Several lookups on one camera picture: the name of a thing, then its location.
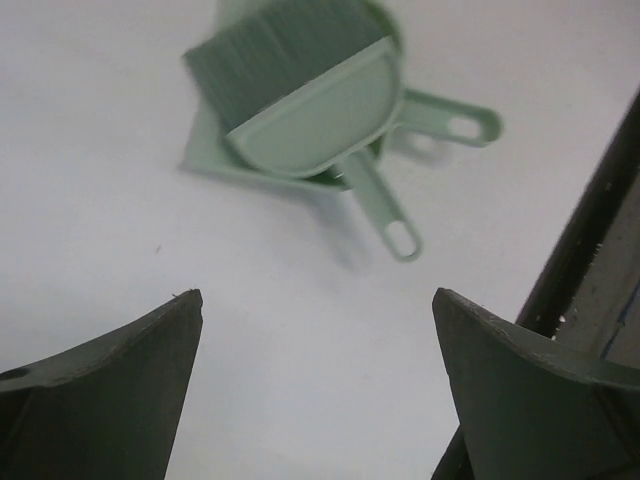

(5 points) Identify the green dustpan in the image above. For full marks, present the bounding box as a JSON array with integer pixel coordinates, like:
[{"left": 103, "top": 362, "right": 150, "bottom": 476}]
[{"left": 182, "top": 1, "right": 502, "bottom": 189}]

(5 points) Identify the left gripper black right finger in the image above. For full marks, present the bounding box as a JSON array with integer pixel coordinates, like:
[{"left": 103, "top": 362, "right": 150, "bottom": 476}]
[{"left": 432, "top": 288, "right": 639, "bottom": 479}]

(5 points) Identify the green hand brush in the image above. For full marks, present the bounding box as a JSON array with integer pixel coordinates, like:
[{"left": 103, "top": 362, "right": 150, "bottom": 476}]
[{"left": 183, "top": 1, "right": 422, "bottom": 261}]

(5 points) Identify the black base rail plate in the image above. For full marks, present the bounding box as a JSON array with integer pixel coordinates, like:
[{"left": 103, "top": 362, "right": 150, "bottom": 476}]
[{"left": 434, "top": 102, "right": 639, "bottom": 479}]

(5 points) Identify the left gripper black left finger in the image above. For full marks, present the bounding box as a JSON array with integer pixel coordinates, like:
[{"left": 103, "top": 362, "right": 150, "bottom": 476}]
[{"left": 1, "top": 290, "right": 203, "bottom": 479}]

